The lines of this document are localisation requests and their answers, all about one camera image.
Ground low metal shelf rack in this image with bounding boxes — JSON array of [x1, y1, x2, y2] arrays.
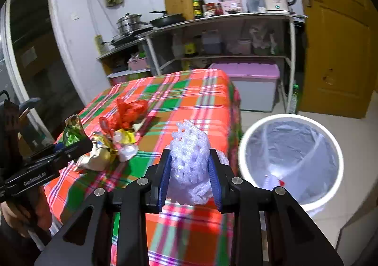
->
[[97, 30, 155, 83]]

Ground grey-blue plastic jug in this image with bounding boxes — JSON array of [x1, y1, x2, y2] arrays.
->
[[202, 31, 224, 54]]

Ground black frying pan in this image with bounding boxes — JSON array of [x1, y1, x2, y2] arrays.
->
[[148, 10, 187, 28]]

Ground pink box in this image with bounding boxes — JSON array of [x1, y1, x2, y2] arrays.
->
[[220, 0, 244, 15]]

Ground tall metal shelf rack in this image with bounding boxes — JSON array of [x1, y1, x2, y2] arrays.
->
[[135, 13, 308, 114]]

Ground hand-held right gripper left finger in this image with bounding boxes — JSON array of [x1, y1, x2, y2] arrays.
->
[[34, 148, 173, 266]]

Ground clear plastic bin liner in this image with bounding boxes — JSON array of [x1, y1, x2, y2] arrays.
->
[[246, 120, 336, 205]]

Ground pink food container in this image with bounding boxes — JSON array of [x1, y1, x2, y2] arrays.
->
[[233, 38, 252, 54]]

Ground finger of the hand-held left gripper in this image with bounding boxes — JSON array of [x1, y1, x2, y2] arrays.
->
[[38, 137, 94, 167]]

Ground yellow-label bottle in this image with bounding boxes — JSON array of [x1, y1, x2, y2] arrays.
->
[[184, 42, 198, 58]]

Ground white plastic wrapper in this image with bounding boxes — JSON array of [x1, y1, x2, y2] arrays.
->
[[114, 133, 139, 163]]

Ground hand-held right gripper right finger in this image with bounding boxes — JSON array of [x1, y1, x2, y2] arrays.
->
[[208, 150, 344, 266]]

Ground green bottle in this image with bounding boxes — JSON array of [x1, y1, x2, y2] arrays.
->
[[288, 84, 301, 114]]

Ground orange green plaid tablecloth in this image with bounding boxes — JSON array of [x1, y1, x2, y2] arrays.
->
[[44, 69, 243, 266]]

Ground glass sliding door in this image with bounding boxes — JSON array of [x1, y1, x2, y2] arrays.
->
[[0, 0, 87, 139]]

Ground clear plastic container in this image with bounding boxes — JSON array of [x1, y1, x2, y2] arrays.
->
[[242, 0, 266, 13]]

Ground crumpled plastic bags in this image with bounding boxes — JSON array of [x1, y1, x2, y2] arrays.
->
[[249, 25, 277, 55]]

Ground yellow snack wrapper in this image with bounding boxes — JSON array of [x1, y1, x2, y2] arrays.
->
[[114, 128, 139, 146]]

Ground green foil wrapper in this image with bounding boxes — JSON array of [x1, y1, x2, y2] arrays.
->
[[63, 115, 87, 147]]

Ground cream printed snack wrapper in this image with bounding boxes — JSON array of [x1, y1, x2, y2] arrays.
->
[[73, 132, 119, 172]]

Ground white foam fruit net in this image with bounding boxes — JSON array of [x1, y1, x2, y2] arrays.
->
[[166, 120, 230, 206]]

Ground purple-lidded storage box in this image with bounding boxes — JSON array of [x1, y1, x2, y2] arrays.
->
[[208, 62, 281, 112]]

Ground pink basket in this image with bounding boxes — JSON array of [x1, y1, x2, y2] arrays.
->
[[127, 57, 150, 72]]

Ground white round trash bin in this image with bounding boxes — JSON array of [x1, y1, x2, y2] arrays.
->
[[237, 113, 345, 216]]

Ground wooden cutting board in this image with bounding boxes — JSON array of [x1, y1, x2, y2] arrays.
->
[[163, 0, 195, 20]]

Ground yellow wooden door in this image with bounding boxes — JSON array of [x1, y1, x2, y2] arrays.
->
[[290, 0, 378, 120]]

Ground steel steamer pot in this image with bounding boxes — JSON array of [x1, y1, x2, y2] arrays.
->
[[116, 13, 150, 37]]

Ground person's left hand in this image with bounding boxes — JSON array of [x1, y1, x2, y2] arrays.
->
[[0, 186, 51, 238]]

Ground red plastic bag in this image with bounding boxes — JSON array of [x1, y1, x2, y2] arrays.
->
[[99, 98, 150, 136]]

